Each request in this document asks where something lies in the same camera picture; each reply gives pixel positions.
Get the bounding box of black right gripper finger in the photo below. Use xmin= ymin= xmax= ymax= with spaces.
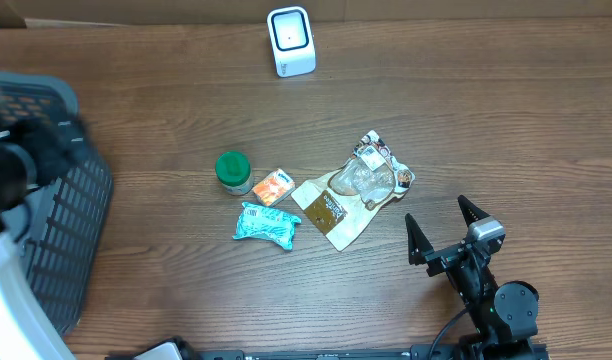
xmin=457 ymin=195 xmax=490 ymax=227
xmin=405 ymin=213 xmax=434 ymax=265

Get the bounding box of beige Pantree snack bag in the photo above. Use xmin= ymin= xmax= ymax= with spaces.
xmin=291 ymin=130 xmax=415 ymax=252

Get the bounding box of orange snack packet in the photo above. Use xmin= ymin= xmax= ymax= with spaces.
xmin=252 ymin=168 xmax=295 ymax=207

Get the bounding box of teal snack packet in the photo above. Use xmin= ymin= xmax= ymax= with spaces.
xmin=232 ymin=202 xmax=302 ymax=251

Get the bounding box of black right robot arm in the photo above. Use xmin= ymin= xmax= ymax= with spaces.
xmin=405 ymin=195 xmax=549 ymax=360

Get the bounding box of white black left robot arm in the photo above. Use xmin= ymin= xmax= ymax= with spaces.
xmin=0 ymin=94 xmax=87 ymax=359

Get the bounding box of white barcode scanner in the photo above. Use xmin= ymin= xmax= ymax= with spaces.
xmin=267 ymin=6 xmax=317 ymax=78

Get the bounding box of grey plastic basket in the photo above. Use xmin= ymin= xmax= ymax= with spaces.
xmin=0 ymin=71 xmax=114 ymax=335

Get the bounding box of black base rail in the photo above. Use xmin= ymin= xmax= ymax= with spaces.
xmin=196 ymin=344 xmax=550 ymax=360

